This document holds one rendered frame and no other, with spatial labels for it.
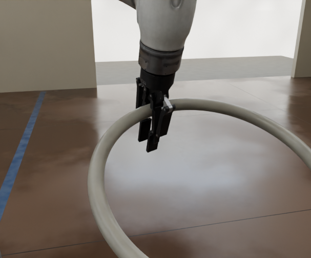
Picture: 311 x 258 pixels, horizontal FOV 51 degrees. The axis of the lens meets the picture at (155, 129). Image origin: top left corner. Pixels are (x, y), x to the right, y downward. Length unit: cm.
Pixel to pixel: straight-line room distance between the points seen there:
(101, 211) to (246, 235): 197
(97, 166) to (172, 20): 29
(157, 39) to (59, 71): 591
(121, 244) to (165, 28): 37
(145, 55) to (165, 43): 5
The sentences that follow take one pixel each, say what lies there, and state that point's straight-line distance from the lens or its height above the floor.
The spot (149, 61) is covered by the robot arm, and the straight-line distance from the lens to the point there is 65.
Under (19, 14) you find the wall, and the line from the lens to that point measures 645.
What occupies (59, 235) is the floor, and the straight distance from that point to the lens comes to 246.
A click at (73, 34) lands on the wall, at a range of 640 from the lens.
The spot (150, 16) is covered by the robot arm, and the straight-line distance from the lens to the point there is 60.
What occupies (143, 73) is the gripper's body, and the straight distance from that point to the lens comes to 68.
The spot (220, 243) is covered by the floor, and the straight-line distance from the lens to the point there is 235.
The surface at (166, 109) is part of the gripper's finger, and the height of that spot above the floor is 128.
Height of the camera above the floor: 149
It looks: 21 degrees down
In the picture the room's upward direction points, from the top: straight up
